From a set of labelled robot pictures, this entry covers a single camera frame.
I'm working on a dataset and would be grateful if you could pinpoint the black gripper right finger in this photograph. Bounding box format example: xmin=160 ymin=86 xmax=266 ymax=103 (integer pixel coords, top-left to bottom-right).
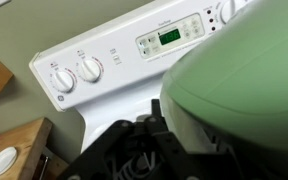
xmin=212 ymin=131 xmax=252 ymax=180

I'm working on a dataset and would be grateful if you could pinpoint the green bin lid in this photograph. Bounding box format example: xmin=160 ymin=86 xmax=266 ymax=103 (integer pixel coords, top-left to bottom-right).
xmin=159 ymin=0 xmax=288 ymax=180

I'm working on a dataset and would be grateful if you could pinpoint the white electric stove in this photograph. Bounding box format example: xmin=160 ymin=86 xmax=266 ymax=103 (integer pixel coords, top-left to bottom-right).
xmin=28 ymin=0 xmax=262 ymax=154

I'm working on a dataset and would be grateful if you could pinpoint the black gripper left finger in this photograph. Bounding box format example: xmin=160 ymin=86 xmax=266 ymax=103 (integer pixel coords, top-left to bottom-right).
xmin=57 ymin=99 xmax=192 ymax=180

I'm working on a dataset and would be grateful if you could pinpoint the white round dish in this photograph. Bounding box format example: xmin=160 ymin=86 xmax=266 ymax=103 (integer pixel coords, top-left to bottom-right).
xmin=0 ymin=146 xmax=18 ymax=178

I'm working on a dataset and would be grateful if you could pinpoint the white stove knob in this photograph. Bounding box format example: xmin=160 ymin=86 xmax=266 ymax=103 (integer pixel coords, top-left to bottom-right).
xmin=52 ymin=68 xmax=76 ymax=94
xmin=219 ymin=0 xmax=242 ymax=25
xmin=78 ymin=57 xmax=102 ymax=83

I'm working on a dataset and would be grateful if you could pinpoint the wooden butcher block counter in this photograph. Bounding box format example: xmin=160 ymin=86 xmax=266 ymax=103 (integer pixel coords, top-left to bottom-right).
xmin=0 ymin=116 xmax=70 ymax=180

